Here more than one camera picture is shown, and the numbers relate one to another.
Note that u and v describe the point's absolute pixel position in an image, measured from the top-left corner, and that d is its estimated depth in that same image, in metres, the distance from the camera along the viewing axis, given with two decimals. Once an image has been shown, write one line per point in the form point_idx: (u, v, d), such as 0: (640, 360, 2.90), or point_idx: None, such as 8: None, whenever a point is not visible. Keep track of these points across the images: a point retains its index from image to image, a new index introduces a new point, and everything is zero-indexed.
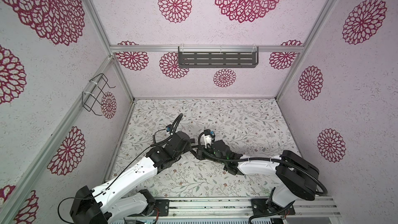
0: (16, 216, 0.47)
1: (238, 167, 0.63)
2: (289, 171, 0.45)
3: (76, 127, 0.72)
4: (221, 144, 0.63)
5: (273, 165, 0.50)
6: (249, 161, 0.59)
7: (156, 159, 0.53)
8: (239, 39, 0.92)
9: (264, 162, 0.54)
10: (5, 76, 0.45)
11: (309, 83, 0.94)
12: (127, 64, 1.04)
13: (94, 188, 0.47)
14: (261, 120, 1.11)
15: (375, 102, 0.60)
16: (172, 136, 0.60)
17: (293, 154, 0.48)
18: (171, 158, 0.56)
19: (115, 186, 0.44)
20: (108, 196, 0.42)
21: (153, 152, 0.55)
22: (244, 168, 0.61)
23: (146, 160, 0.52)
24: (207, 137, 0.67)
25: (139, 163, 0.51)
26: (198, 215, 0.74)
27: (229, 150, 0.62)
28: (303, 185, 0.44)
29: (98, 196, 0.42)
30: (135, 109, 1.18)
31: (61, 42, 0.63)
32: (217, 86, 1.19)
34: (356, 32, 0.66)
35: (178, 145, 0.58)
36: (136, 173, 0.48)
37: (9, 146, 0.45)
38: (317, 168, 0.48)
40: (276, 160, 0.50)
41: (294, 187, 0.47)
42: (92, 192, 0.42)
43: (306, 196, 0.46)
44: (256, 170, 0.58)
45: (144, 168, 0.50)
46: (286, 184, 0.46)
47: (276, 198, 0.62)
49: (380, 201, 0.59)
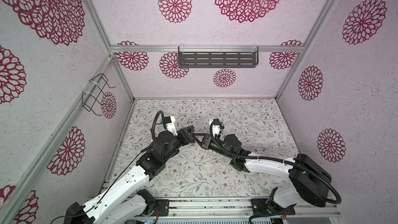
0: (16, 216, 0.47)
1: (245, 165, 0.61)
2: (303, 174, 0.44)
3: (76, 127, 0.72)
4: (233, 139, 0.60)
5: (286, 167, 0.48)
6: (257, 159, 0.58)
7: (147, 167, 0.53)
8: (239, 39, 0.92)
9: (275, 163, 0.52)
10: (5, 76, 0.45)
11: (309, 83, 0.94)
12: (127, 64, 1.04)
13: (84, 203, 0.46)
14: (261, 120, 1.11)
15: (376, 102, 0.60)
16: (154, 141, 0.54)
17: (307, 159, 0.46)
18: (161, 163, 0.58)
19: (107, 198, 0.44)
20: (100, 210, 0.42)
21: (143, 159, 0.55)
22: (252, 165, 0.59)
23: (137, 169, 0.52)
24: (216, 127, 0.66)
25: (130, 172, 0.51)
26: (199, 215, 0.74)
27: (240, 146, 0.58)
28: (316, 192, 0.42)
29: (90, 211, 0.41)
30: (135, 109, 1.18)
31: (61, 42, 0.63)
32: (217, 86, 1.19)
34: (356, 32, 0.66)
35: (161, 151, 0.55)
36: (128, 183, 0.49)
37: (9, 146, 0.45)
38: (329, 175, 0.46)
40: (289, 163, 0.49)
41: (305, 192, 0.45)
42: (83, 208, 0.42)
43: (316, 203, 0.45)
44: (264, 170, 0.57)
45: (135, 177, 0.50)
46: (297, 188, 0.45)
47: (278, 198, 0.62)
49: (380, 201, 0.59)
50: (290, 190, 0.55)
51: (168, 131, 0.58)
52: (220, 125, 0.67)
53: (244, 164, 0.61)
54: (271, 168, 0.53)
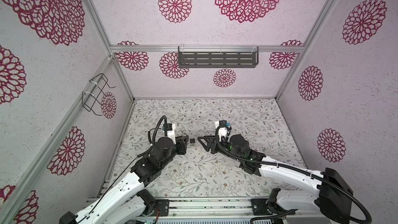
0: (16, 216, 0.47)
1: (260, 169, 0.56)
2: (333, 193, 0.40)
3: (77, 127, 0.72)
4: (239, 139, 0.56)
5: (313, 181, 0.44)
6: (276, 166, 0.53)
7: (142, 173, 0.52)
8: (239, 39, 0.92)
9: (300, 174, 0.48)
10: (5, 76, 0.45)
11: (309, 83, 0.94)
12: (128, 64, 1.05)
13: (77, 213, 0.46)
14: (261, 120, 1.11)
15: (376, 102, 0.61)
16: (153, 146, 0.54)
17: (336, 175, 0.43)
18: (158, 168, 0.57)
19: (99, 208, 0.44)
20: (91, 220, 0.42)
21: (138, 166, 0.54)
22: (268, 171, 0.54)
23: (131, 177, 0.51)
24: (222, 130, 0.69)
25: (124, 179, 0.50)
26: (199, 215, 0.74)
27: (247, 146, 0.54)
28: (345, 212, 0.40)
29: (82, 221, 0.41)
30: (135, 109, 1.18)
31: (61, 42, 0.63)
32: (217, 86, 1.19)
34: (356, 32, 0.66)
35: (159, 156, 0.55)
36: (121, 192, 0.47)
37: (9, 146, 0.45)
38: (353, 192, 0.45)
40: (317, 177, 0.45)
41: (331, 209, 0.43)
42: (75, 218, 0.42)
43: (338, 219, 0.44)
44: (281, 179, 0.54)
45: (129, 185, 0.49)
46: (322, 204, 0.44)
47: (282, 201, 0.62)
49: (380, 201, 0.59)
50: (304, 198, 0.53)
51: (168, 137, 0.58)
52: (226, 127, 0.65)
53: (259, 169, 0.56)
54: (293, 180, 0.49)
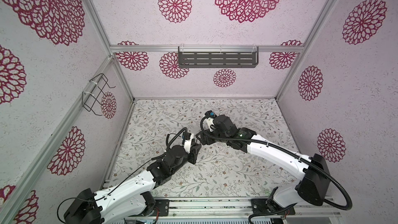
0: (16, 216, 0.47)
1: (248, 146, 0.55)
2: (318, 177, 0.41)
3: (77, 127, 0.72)
4: (221, 117, 0.58)
5: (300, 165, 0.44)
6: (266, 144, 0.51)
7: (155, 174, 0.57)
8: (239, 39, 0.92)
9: (288, 156, 0.47)
10: (5, 76, 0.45)
11: (309, 83, 0.94)
12: (127, 64, 1.04)
13: (96, 192, 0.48)
14: (261, 120, 1.11)
15: (375, 102, 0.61)
16: (167, 153, 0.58)
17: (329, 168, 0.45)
18: (168, 174, 0.62)
19: (117, 193, 0.47)
20: (108, 201, 0.44)
21: (153, 167, 0.59)
22: (257, 150, 0.53)
23: (147, 174, 0.56)
24: (209, 120, 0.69)
25: (140, 174, 0.55)
26: (199, 215, 0.74)
27: (229, 122, 0.57)
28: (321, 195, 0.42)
29: (99, 201, 0.44)
30: (135, 109, 1.18)
31: (61, 42, 0.63)
32: (217, 86, 1.19)
34: (356, 32, 0.66)
35: (171, 163, 0.58)
36: (137, 184, 0.52)
37: (9, 146, 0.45)
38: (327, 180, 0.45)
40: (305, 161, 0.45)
41: (309, 191, 0.44)
42: (94, 196, 0.44)
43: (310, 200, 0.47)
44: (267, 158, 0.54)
45: (144, 181, 0.53)
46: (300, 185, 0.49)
47: (278, 197, 0.62)
49: (380, 201, 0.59)
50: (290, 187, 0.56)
51: (181, 146, 0.62)
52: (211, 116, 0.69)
53: (247, 146, 0.55)
54: (281, 161, 0.48)
